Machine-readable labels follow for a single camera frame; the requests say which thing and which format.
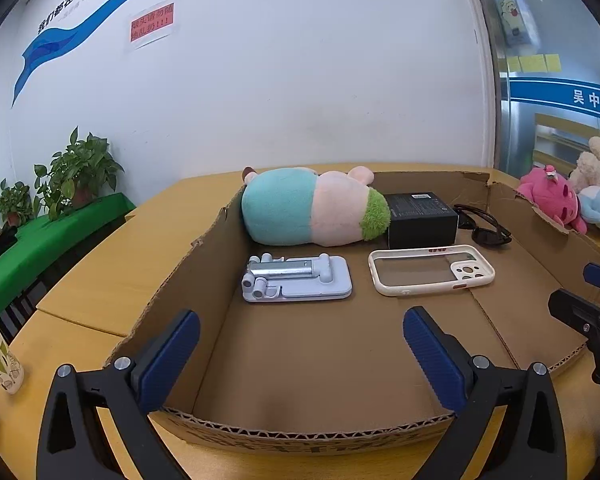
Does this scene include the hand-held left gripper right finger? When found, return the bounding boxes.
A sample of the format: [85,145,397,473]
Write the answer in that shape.
[402,305,568,480]

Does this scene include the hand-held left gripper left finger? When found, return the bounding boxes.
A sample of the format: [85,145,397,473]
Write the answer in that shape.
[36,308,202,480]

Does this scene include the white phone case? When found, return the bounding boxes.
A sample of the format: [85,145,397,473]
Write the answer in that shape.
[368,245,496,297]

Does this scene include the black sunglasses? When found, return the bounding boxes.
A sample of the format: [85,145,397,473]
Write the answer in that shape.
[452,203,513,247]

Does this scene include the cardboard box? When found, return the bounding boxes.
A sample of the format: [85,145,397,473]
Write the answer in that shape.
[105,169,600,458]

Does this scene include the black box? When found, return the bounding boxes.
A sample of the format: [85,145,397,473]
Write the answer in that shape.
[382,191,460,251]

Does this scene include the light blue phone stand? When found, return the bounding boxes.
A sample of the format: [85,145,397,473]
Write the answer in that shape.
[241,254,353,303]

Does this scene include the pig plush toy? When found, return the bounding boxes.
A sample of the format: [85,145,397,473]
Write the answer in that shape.
[240,165,392,247]

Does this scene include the blue plush toy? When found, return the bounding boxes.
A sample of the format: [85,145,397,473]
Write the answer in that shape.
[577,185,600,233]

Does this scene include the pink plush toy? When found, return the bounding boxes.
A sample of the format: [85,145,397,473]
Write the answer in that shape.
[516,164,588,235]

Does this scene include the beige plush toy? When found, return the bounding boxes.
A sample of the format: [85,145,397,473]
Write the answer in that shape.
[567,136,600,193]

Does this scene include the dark chair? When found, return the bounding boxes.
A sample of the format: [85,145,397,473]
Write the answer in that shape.
[0,280,46,343]

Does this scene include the leaf print paper cup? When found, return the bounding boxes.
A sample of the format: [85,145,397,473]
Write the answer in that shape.
[0,320,25,395]

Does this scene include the green table cloth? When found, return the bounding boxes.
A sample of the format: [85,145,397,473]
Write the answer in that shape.
[0,192,137,328]

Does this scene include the blue glass banner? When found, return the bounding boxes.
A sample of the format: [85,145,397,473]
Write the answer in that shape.
[509,77,600,123]

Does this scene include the large potted plant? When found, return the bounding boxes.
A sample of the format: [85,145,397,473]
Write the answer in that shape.
[32,126,126,221]

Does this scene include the small potted plant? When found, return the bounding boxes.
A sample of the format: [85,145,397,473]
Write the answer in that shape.
[0,178,36,228]

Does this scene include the row of yellow sticky notes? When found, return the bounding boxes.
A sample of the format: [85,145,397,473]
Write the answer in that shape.
[507,53,562,73]

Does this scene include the cartoon poster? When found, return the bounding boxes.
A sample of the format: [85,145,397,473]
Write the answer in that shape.
[492,0,541,56]

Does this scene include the red wall sign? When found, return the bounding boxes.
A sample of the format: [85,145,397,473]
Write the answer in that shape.
[127,5,177,50]

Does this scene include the blue wave wall decal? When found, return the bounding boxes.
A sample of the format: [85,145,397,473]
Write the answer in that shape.
[10,0,406,106]

